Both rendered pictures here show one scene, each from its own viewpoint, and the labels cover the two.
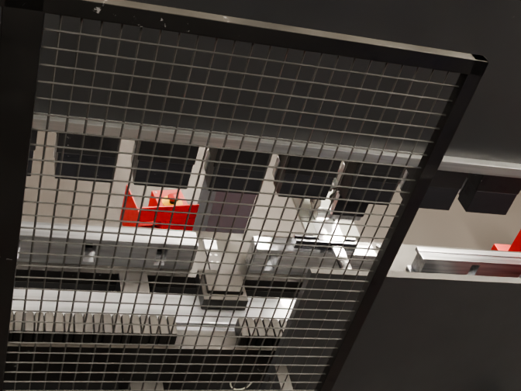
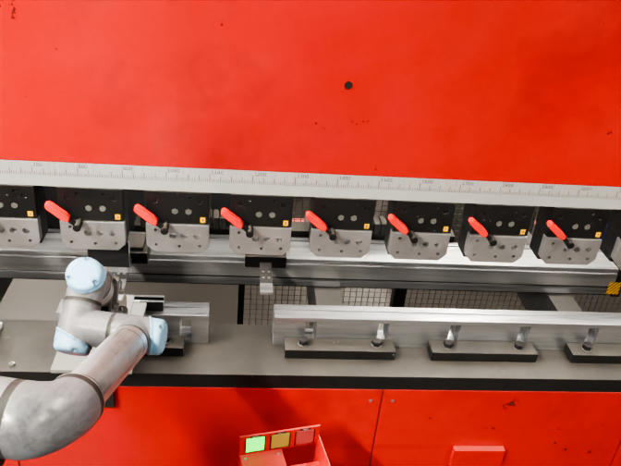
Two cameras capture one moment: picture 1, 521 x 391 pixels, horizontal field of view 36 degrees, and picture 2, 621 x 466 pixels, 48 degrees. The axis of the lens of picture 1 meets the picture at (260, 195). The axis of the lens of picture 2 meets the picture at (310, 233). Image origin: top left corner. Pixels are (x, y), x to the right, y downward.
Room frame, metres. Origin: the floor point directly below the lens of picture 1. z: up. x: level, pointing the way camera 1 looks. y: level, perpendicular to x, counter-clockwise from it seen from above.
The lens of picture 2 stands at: (3.21, 0.62, 2.10)
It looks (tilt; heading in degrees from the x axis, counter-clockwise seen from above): 30 degrees down; 196
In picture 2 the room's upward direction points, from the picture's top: 6 degrees clockwise
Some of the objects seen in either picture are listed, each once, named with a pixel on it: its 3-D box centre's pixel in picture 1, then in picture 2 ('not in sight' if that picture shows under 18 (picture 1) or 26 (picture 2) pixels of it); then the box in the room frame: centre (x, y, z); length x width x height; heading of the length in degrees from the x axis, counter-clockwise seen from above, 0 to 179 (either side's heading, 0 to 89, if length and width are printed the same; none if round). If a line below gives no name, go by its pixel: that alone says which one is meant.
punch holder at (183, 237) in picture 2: (306, 165); (178, 214); (1.88, -0.10, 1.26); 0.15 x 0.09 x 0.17; 113
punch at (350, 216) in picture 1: (349, 207); (109, 256); (1.95, -0.26, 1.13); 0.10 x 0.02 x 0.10; 113
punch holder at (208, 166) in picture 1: (237, 159); (261, 217); (1.80, 0.09, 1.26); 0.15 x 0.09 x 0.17; 113
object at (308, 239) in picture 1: (324, 243); (125, 302); (1.93, -0.23, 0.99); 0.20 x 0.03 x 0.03; 113
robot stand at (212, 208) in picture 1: (225, 200); not in sight; (2.81, 0.14, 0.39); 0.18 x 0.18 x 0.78; 27
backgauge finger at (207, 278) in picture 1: (217, 268); (265, 264); (1.64, 0.05, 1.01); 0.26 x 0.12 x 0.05; 23
